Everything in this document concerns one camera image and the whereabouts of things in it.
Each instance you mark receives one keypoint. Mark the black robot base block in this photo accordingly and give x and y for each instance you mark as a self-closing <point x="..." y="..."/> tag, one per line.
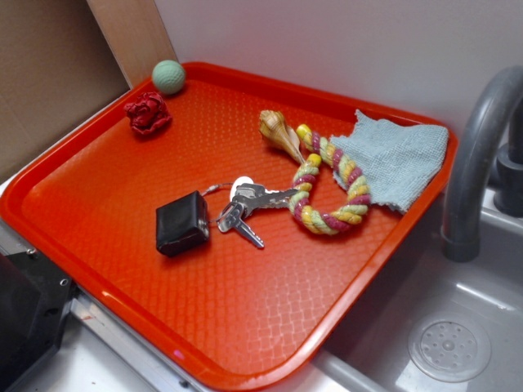
<point x="36" y="297"/>

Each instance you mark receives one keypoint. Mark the white oval key tag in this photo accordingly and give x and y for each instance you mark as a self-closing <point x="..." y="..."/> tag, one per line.
<point x="238" y="182"/>

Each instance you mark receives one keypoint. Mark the striped conch seashell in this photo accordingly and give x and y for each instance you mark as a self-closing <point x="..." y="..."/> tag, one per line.
<point x="277" y="133"/>

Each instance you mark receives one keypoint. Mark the brown cardboard panel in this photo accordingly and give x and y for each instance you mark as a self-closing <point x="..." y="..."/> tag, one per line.
<point x="57" y="70"/>

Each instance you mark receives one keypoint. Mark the red crumpled fabric flower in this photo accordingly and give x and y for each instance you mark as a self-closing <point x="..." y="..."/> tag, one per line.
<point x="148" y="113"/>

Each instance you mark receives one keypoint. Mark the light wooden board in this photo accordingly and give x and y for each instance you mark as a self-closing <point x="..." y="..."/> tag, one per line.
<point x="136" y="35"/>

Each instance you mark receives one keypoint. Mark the black rectangular key fob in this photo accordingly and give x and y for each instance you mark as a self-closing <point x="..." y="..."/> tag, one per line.
<point x="182" y="224"/>

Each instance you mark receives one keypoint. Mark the silver key bunch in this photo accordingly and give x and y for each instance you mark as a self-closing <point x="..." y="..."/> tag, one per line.
<point x="246" y="200"/>

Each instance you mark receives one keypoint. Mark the dark grey faucet handle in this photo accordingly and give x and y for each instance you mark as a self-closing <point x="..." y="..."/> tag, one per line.
<point x="508" y="198"/>

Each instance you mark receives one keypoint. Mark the orange plastic tray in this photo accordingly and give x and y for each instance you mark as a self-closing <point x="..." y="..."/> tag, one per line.
<point x="233" y="316"/>

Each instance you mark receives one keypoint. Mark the green golf ball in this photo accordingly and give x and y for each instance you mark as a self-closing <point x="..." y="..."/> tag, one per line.
<point x="169" y="77"/>

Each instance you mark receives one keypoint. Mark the light blue cloth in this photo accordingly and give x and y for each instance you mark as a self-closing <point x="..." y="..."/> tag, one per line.
<point x="398" y="162"/>

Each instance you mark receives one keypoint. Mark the grey plastic sink basin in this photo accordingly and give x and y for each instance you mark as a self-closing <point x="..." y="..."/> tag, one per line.
<point x="429" y="324"/>

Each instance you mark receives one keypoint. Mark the grey sink faucet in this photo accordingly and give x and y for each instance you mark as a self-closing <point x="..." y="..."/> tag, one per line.
<point x="486" y="131"/>

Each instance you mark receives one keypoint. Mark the multicolour rope ring toy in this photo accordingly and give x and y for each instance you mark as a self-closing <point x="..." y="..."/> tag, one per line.
<point x="353" y="182"/>

